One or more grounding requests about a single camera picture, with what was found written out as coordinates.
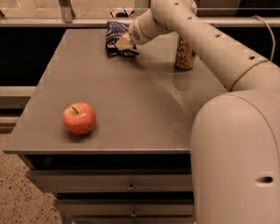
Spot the blue chip bag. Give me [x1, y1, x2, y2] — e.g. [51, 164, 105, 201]
[105, 21, 139, 57]

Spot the red apple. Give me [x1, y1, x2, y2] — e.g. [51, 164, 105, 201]
[63, 103, 96, 135]

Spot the grey drawer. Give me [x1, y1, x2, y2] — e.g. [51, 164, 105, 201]
[27, 170, 193, 193]
[54, 200, 194, 217]

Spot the grey drawer cabinet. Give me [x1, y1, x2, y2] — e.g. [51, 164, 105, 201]
[5, 29, 224, 224]

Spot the white cable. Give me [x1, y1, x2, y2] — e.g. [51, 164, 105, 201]
[252, 14, 276, 63]

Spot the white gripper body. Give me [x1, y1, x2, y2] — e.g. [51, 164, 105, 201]
[128, 9, 165, 45]

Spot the lower grey drawer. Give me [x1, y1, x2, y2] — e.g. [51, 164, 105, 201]
[54, 200, 194, 217]

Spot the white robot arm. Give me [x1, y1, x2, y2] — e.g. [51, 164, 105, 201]
[118, 0, 280, 224]

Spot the gold soda can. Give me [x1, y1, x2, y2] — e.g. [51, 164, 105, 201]
[175, 36, 195, 71]

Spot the upper grey drawer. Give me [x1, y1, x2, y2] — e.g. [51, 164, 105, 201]
[27, 170, 193, 193]

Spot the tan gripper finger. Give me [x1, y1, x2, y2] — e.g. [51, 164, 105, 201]
[115, 33, 133, 50]

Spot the black object behind railing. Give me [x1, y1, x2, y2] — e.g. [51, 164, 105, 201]
[109, 7, 134, 18]

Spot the metal railing frame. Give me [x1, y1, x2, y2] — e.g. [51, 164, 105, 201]
[0, 0, 280, 27]

